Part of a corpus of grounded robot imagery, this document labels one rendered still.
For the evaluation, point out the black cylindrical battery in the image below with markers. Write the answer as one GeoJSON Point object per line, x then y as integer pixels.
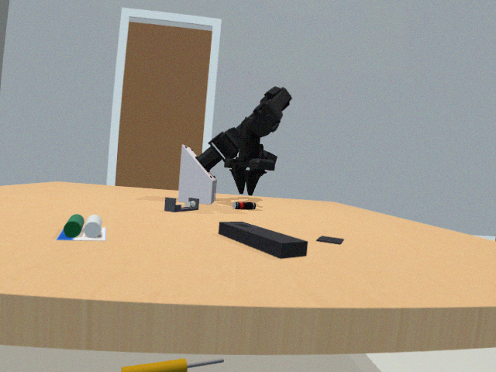
{"type": "Point", "coordinates": [244, 205]}

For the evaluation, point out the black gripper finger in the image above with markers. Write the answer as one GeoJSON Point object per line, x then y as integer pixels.
{"type": "Point", "coordinates": [252, 177]}
{"type": "Point", "coordinates": [239, 178]}

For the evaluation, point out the black rectangular bar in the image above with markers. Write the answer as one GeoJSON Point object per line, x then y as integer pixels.
{"type": "Point", "coordinates": [273, 243]}

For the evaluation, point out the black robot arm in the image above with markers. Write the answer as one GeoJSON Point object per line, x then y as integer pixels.
{"type": "Point", "coordinates": [264, 119]}

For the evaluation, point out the yellow-handled screwdriver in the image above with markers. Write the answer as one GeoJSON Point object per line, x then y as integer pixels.
{"type": "Point", "coordinates": [169, 366]}

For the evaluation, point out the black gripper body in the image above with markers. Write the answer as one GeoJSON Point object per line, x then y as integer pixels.
{"type": "Point", "coordinates": [249, 157]}

